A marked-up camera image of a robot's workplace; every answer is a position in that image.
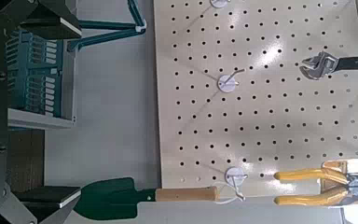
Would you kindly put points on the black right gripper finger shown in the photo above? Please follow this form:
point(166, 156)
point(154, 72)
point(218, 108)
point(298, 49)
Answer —
point(46, 18)
point(43, 202)

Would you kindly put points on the grey teal plastic crate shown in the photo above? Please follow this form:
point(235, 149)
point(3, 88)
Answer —
point(34, 77)

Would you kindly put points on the white plastic peg hook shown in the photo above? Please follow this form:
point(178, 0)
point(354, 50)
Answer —
point(226, 84)
point(219, 3)
point(233, 174)

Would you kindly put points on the white zip tie loop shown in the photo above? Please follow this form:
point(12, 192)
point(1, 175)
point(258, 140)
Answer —
point(230, 201)

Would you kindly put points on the white perforated pegboard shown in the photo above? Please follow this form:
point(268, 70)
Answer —
point(261, 118)

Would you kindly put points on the black adjustable wrench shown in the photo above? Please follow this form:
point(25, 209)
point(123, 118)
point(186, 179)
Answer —
point(354, 63)

